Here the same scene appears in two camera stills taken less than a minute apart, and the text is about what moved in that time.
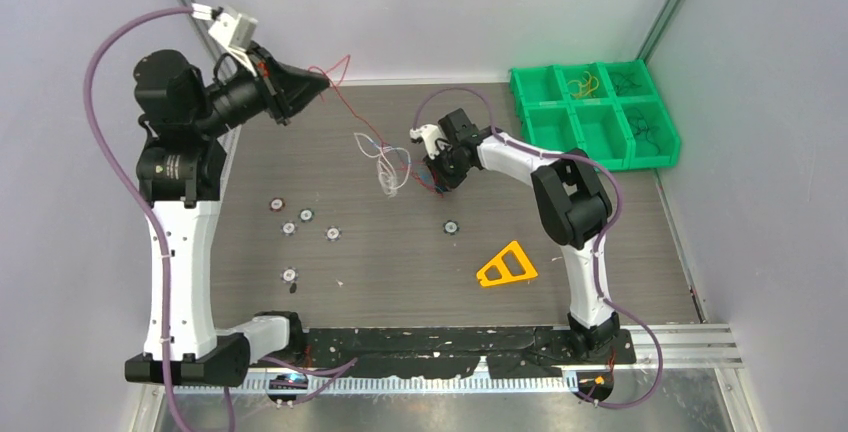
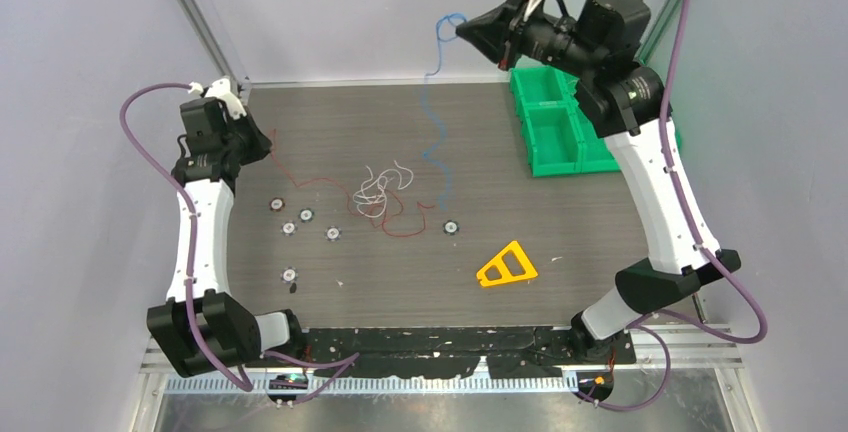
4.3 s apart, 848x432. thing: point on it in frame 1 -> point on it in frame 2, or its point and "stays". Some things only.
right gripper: (443, 181) -> (497, 33)
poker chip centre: (333, 234) stays
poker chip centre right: (451, 227) stays
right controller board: (595, 385) stays
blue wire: (410, 162) -> (429, 110)
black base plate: (531, 352) stays
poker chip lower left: (289, 275) stays
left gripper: (288, 91) -> (261, 145)
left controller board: (287, 381) stays
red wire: (347, 58) -> (384, 219)
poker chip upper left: (306, 215) stays
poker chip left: (288, 228) stays
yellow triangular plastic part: (506, 275) stays
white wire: (385, 172) -> (372, 198)
